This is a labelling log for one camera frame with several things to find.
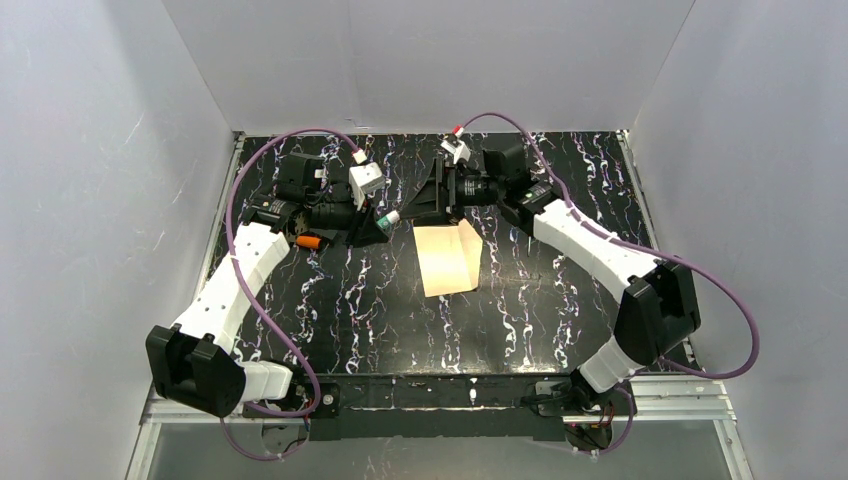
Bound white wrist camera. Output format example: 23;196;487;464
348;149;386;210
441;125;471;165

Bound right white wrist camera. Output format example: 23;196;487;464
441;125;471;165

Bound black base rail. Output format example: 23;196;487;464
291;372;584;444

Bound aluminium table frame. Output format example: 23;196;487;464
127;375;751;479

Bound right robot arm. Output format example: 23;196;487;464
378;142;701;400

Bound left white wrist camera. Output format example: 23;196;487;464
348;149;386;210

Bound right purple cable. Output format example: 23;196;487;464
460;112;761;456

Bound white envelope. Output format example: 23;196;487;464
413;219;483;297

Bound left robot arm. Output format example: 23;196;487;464
145;151;398;418

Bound white green glue stick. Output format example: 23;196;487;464
377;210;401;232

